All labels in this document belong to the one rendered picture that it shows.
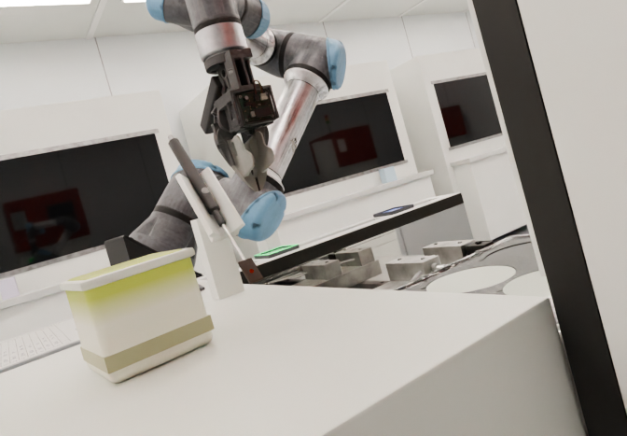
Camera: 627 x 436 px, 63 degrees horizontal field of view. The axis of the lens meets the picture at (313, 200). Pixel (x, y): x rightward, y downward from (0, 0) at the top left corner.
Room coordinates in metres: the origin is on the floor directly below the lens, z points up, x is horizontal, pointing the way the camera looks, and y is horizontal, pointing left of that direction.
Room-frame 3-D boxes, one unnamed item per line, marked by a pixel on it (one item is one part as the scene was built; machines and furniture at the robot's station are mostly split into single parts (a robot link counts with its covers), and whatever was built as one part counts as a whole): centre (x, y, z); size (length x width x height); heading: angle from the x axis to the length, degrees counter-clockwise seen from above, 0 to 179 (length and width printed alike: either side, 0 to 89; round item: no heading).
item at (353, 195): (4.58, -0.11, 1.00); 1.80 x 1.08 x 2.00; 122
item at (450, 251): (0.78, -0.18, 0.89); 0.08 x 0.03 x 0.03; 32
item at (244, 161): (0.79, 0.08, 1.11); 0.06 x 0.03 x 0.09; 33
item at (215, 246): (0.51, 0.10, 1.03); 0.06 x 0.04 x 0.13; 32
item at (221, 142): (0.81, 0.10, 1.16); 0.05 x 0.02 x 0.09; 123
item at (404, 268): (0.74, -0.11, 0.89); 0.08 x 0.03 x 0.03; 32
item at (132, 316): (0.35, 0.14, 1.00); 0.07 x 0.07 x 0.07; 36
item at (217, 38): (0.81, 0.07, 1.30); 0.08 x 0.08 x 0.05
